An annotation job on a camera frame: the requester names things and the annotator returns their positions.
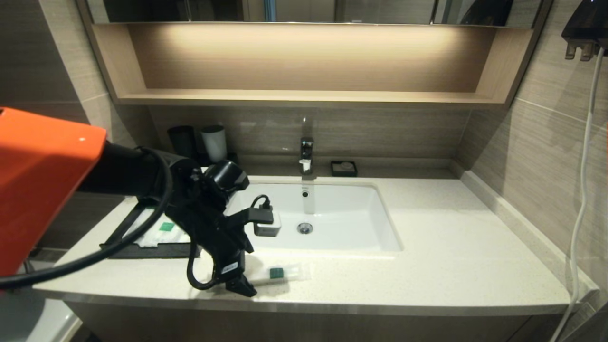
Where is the black cup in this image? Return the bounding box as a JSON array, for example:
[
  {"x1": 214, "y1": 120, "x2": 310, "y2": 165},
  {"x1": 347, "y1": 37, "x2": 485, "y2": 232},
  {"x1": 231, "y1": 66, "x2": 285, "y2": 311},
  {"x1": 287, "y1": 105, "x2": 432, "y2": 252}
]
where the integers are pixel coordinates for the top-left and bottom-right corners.
[{"x1": 167, "y1": 125, "x2": 196, "y2": 159}]

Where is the chrome faucet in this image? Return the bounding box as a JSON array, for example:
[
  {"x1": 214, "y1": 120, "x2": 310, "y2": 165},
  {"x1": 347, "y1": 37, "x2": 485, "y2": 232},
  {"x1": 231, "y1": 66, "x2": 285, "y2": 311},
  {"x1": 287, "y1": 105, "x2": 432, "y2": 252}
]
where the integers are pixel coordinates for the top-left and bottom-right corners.
[{"x1": 299, "y1": 137, "x2": 315, "y2": 175}]

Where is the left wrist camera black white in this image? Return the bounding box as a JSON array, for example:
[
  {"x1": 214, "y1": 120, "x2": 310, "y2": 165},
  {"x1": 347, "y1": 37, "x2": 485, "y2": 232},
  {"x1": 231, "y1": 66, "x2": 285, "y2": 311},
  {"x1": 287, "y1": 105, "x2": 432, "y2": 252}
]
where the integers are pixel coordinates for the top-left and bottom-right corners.
[{"x1": 204, "y1": 160, "x2": 282, "y2": 238}]

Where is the mirror cabinet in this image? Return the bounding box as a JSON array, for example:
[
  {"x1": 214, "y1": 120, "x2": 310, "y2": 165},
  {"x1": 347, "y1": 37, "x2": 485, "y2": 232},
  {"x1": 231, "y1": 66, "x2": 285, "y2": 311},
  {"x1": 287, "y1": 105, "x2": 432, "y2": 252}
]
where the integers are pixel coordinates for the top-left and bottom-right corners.
[{"x1": 76, "y1": 0, "x2": 555, "y2": 27}]

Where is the black wall hair dryer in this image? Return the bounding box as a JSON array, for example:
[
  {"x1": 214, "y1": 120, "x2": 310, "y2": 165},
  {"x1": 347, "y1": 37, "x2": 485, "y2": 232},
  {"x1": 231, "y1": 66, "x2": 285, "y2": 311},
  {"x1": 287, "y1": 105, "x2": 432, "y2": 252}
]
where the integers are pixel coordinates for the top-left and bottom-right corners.
[{"x1": 561, "y1": 0, "x2": 608, "y2": 61}]

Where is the white bathtub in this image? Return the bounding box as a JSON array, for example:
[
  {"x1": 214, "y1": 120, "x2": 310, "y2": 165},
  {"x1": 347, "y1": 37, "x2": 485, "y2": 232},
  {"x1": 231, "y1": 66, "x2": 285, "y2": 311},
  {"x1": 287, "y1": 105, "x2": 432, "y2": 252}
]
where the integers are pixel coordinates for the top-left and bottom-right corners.
[{"x1": 0, "y1": 285, "x2": 82, "y2": 342}]

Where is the black soap dish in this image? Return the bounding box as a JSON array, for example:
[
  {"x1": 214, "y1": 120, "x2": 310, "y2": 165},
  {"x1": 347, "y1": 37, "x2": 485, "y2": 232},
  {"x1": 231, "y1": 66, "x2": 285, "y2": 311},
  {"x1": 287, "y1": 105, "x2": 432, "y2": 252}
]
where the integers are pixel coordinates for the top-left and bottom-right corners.
[{"x1": 331, "y1": 161, "x2": 358, "y2": 178}]

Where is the packaged toothbrush green label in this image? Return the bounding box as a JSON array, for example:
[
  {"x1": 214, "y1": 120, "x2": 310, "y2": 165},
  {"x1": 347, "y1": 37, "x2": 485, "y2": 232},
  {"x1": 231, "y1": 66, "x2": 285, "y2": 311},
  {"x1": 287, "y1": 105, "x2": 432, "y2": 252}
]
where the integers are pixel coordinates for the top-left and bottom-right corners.
[{"x1": 246, "y1": 264, "x2": 310, "y2": 286}]

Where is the white sink basin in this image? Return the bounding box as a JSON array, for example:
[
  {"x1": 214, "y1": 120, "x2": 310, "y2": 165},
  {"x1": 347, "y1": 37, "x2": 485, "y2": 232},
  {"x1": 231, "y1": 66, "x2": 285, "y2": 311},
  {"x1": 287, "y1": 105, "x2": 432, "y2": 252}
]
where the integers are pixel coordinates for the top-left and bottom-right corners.
[{"x1": 223, "y1": 180, "x2": 403, "y2": 252}]

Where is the black box drawer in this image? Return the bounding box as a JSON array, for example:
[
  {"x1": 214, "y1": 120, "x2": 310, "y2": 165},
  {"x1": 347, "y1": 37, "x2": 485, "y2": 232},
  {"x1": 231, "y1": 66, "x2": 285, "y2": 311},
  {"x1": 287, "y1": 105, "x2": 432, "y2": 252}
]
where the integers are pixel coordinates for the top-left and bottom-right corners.
[{"x1": 100, "y1": 208, "x2": 201, "y2": 260}]

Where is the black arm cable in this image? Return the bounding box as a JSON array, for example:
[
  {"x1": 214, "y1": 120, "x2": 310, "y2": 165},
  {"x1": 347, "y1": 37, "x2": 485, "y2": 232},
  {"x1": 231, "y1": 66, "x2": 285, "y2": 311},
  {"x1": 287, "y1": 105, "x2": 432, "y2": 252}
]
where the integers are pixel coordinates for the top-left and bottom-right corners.
[{"x1": 0, "y1": 146, "x2": 274, "y2": 291}]

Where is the wooden wall shelf niche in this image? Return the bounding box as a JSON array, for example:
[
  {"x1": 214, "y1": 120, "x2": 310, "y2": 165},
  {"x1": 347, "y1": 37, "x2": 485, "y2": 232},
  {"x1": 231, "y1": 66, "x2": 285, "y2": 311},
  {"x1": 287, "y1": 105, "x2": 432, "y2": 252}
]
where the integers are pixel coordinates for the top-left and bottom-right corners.
[{"x1": 92, "y1": 21, "x2": 535, "y2": 106}]

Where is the grey white cup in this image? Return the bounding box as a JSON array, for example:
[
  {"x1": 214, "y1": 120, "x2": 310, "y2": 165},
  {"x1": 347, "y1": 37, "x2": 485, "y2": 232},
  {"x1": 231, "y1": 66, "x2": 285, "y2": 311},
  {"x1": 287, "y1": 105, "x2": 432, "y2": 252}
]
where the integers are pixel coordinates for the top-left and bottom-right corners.
[{"x1": 201, "y1": 125, "x2": 228, "y2": 164}]

